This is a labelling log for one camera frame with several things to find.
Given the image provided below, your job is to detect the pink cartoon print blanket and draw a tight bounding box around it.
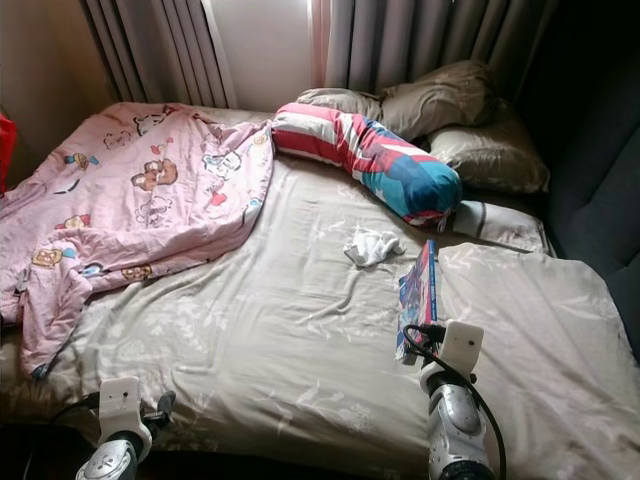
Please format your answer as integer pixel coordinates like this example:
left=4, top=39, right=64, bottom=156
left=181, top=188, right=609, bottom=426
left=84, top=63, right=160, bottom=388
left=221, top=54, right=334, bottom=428
left=0, top=102, right=276, bottom=381

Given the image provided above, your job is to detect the colourful picture book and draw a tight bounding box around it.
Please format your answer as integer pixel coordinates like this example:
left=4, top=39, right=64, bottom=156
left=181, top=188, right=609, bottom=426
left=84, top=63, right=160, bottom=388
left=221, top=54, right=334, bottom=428
left=395, top=238, right=441, bottom=363

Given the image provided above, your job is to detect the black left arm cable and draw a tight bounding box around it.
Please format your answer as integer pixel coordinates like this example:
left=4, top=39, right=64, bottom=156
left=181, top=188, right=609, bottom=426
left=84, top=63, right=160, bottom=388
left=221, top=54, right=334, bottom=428
left=25, top=395, right=101, bottom=480

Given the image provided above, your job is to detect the beige leaf pattern bed sheet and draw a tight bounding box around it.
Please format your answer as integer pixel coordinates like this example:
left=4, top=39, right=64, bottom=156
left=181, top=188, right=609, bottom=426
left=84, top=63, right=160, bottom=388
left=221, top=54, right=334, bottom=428
left=0, top=150, right=640, bottom=480

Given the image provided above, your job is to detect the pink sheer curtain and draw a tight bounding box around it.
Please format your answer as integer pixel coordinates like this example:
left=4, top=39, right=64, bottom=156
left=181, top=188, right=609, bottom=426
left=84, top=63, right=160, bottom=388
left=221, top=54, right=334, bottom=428
left=308, top=0, right=333, bottom=106

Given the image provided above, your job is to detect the beige pillow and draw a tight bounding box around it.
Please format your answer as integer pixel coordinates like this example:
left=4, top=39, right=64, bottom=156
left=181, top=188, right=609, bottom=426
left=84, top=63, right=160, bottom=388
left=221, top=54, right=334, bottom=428
left=380, top=60, right=496, bottom=139
left=428, top=118, right=551, bottom=194
left=295, top=88, right=383, bottom=121

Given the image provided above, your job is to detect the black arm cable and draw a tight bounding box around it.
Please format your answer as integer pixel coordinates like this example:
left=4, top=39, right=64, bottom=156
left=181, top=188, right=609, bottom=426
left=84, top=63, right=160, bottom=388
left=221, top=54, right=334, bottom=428
left=25, top=395, right=101, bottom=480
left=402, top=330, right=509, bottom=480

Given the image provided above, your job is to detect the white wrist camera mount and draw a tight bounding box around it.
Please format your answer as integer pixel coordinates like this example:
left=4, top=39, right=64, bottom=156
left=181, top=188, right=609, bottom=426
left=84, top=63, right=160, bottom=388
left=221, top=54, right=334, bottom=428
left=440, top=320, right=484, bottom=376
left=98, top=377, right=141, bottom=441

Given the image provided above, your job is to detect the bright window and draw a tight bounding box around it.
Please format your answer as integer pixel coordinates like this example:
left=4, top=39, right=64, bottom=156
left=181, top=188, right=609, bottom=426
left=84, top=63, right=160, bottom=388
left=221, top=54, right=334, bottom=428
left=205, top=0, right=316, bottom=113

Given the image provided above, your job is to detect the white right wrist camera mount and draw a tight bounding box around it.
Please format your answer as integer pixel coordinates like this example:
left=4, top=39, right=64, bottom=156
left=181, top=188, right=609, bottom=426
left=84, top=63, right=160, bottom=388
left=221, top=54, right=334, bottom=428
left=440, top=320, right=484, bottom=376

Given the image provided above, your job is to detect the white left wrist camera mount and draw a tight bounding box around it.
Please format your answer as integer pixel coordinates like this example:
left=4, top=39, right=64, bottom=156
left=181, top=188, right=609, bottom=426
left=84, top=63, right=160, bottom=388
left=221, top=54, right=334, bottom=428
left=98, top=377, right=141, bottom=441

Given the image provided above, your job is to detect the pale piped pillow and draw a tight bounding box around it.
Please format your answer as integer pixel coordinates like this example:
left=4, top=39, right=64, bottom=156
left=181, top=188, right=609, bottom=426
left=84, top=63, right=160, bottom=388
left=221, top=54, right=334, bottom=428
left=452, top=200, right=549, bottom=253

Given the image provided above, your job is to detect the striped bolster pillow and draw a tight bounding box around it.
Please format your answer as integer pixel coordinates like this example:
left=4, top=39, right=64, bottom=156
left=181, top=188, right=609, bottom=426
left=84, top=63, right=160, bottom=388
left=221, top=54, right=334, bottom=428
left=270, top=103, right=463, bottom=226

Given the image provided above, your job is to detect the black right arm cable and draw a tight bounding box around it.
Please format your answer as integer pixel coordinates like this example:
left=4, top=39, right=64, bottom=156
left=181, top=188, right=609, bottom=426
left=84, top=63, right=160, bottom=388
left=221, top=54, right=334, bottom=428
left=402, top=330, right=509, bottom=480

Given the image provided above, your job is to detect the red pillow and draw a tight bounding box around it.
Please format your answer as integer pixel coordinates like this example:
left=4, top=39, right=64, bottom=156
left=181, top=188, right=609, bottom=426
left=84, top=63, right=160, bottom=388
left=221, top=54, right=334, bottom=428
left=0, top=113, right=18, bottom=196

